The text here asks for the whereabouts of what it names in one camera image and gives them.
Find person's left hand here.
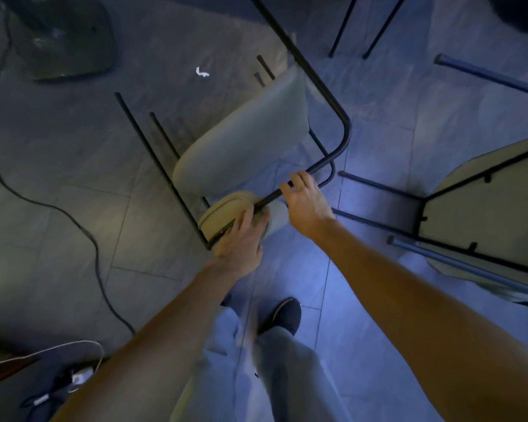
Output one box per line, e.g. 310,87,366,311
211,205,272,278

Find person's right hand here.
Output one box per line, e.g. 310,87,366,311
280,171,336,239

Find beige chair with black frame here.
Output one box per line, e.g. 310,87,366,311
114,0,352,252

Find person's right forearm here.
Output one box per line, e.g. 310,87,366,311
312,219,528,422

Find person's left forearm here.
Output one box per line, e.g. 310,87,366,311
50,258,248,422

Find dark right shoe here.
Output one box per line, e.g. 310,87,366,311
257,297,302,337

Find grey trousers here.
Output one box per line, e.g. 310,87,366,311
171,299,353,422

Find black metal furniture leg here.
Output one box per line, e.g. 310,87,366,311
328,0,361,59
363,0,410,60

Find grey metal pole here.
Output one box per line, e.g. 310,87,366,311
434,53,528,100
386,235,528,300

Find black power adapter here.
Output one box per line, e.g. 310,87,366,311
20,365,98,410

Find dark plastic-wrapped stand base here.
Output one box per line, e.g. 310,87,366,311
5,0,118,81

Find brown wooden furniture piece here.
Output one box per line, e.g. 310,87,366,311
0,350,41,392

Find black floor cable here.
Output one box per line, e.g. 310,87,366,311
0,8,136,335

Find thin white cable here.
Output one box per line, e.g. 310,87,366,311
0,340,105,375

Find overturned beige chair black frame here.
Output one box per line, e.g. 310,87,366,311
332,132,528,312

